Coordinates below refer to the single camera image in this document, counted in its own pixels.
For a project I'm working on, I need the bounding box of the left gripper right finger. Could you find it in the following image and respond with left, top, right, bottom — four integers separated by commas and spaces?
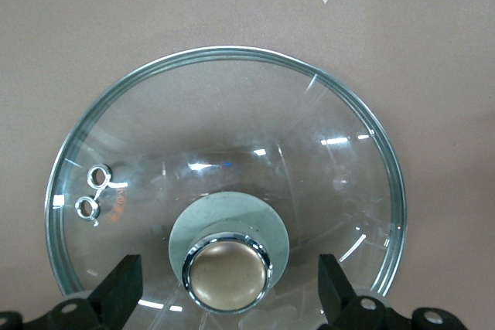
316, 253, 466, 330

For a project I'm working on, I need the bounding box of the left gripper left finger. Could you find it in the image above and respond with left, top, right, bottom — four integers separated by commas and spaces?
0, 254, 145, 330

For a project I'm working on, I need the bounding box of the glass pot lid with knob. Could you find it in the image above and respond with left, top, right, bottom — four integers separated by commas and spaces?
44, 46, 408, 330

